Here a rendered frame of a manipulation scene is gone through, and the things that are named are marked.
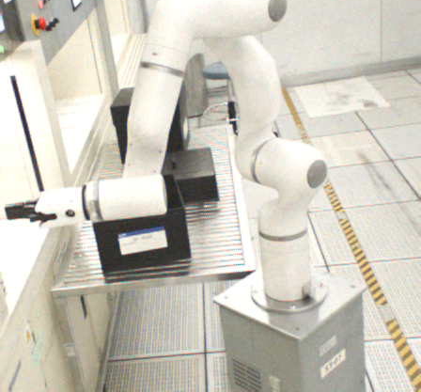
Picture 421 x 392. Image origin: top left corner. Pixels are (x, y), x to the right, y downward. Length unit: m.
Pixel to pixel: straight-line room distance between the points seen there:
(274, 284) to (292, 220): 0.19
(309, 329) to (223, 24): 0.74
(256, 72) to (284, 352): 0.69
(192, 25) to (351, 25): 4.99
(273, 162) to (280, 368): 0.53
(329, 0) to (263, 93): 4.74
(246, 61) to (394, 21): 4.92
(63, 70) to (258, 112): 2.15
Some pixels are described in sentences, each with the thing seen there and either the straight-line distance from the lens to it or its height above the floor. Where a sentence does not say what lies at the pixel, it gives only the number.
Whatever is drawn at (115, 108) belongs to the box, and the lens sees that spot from 2.72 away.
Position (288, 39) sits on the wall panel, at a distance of 6.20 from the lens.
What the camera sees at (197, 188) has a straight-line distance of 2.30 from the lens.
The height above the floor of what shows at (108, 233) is 0.89.
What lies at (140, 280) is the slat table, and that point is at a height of 0.76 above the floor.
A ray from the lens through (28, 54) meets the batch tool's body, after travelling 2.03.
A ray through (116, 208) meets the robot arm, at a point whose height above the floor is 1.20.
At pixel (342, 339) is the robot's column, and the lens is 1.81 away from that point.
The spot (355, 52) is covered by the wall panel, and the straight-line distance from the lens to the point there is 6.33.
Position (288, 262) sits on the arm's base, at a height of 0.88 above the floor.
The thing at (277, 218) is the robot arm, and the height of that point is 1.01.
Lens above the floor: 1.74
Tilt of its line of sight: 25 degrees down
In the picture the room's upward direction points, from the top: 10 degrees counter-clockwise
